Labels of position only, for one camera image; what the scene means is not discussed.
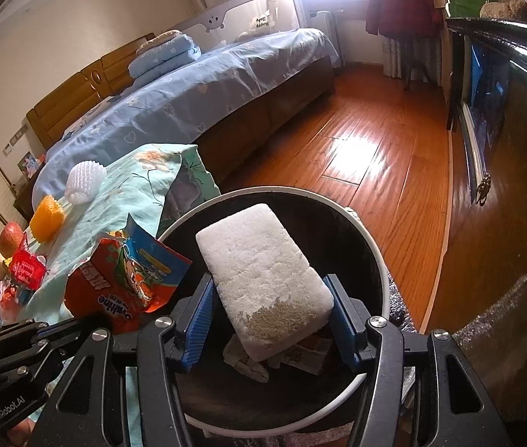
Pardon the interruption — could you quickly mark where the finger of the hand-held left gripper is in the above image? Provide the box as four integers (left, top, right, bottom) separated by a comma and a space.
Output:
35, 314, 115, 359

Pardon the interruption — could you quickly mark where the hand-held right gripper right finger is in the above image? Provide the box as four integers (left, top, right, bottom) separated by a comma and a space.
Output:
323, 274, 513, 447

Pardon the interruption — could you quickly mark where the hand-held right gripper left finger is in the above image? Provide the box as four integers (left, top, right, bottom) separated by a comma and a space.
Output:
28, 272, 220, 447

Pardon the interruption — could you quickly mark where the red packet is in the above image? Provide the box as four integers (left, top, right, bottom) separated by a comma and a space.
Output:
9, 235, 47, 292

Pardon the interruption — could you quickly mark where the orange snack bag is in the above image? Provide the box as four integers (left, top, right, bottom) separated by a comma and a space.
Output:
63, 213, 192, 333

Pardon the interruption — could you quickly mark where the black round bin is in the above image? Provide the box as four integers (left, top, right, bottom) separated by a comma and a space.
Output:
154, 186, 392, 439

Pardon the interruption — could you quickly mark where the white foam block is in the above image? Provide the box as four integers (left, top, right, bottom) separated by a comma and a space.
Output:
196, 203, 335, 361

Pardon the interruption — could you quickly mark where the printed paper scrap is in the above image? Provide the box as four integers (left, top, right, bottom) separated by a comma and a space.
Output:
268, 335, 334, 375

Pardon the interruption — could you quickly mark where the crumpled white tissue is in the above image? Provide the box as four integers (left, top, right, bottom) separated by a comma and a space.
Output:
223, 333, 271, 383

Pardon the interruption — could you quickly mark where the red apple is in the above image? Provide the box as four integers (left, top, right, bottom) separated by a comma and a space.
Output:
0, 221, 26, 259

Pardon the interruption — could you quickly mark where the wooden nightstand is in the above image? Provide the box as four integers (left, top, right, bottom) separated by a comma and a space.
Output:
12, 181, 41, 222

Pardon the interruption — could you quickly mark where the white foam fruit net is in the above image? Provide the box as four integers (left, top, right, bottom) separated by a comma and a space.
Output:
65, 161, 108, 206

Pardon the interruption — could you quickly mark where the wooden headboard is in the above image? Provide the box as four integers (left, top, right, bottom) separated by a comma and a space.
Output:
26, 32, 157, 150

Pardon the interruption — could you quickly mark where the bed with blue sheet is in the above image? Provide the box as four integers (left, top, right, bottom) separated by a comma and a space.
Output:
32, 27, 341, 206

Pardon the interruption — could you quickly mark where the dark wooden cabinet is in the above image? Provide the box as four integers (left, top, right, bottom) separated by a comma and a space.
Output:
424, 16, 527, 429

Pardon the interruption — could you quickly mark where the folded blue quilt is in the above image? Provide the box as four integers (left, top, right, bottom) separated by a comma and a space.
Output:
128, 32, 203, 85

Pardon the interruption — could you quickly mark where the patterned curtain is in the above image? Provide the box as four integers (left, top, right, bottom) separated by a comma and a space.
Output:
380, 35, 441, 87

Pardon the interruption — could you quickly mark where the pale pillow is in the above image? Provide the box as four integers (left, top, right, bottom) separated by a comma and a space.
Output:
135, 29, 183, 54

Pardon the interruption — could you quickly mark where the hanging red coat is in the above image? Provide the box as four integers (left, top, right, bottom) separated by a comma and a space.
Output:
365, 0, 446, 38

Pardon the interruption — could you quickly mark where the brown plush toy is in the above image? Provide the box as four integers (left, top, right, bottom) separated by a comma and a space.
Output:
478, 0, 527, 22

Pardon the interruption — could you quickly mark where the photo frame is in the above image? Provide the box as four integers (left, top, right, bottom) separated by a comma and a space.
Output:
16, 151, 41, 181

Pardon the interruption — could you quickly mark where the grey bed guard rail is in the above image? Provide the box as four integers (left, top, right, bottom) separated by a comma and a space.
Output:
173, 0, 304, 52

